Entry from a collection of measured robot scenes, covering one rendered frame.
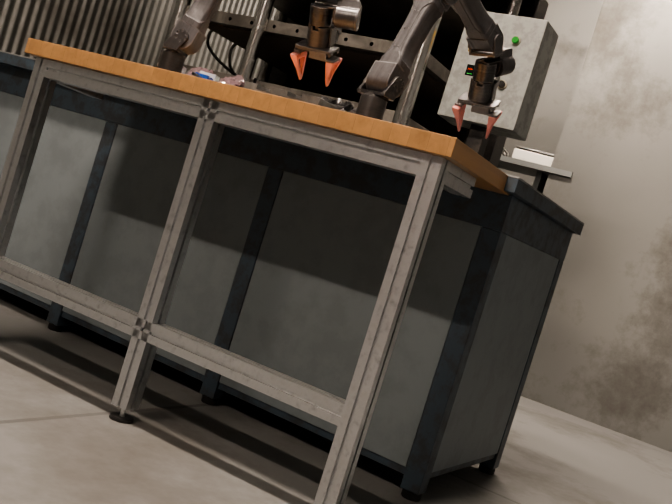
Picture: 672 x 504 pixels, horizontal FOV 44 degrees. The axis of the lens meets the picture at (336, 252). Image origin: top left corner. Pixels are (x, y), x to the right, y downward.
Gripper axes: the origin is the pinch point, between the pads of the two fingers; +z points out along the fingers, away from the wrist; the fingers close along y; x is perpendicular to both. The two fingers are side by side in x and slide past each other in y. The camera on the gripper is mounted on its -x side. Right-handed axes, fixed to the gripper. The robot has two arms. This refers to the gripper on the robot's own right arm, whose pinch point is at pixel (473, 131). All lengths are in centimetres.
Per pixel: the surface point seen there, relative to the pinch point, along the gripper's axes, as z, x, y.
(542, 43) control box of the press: -6, -82, 1
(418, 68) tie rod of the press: 8, -66, 39
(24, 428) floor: 38, 119, 50
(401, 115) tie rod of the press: 23, -57, 40
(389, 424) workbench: 55, 60, -7
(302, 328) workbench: 45, 49, 23
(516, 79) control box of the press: 6, -75, 6
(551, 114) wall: 86, -283, 21
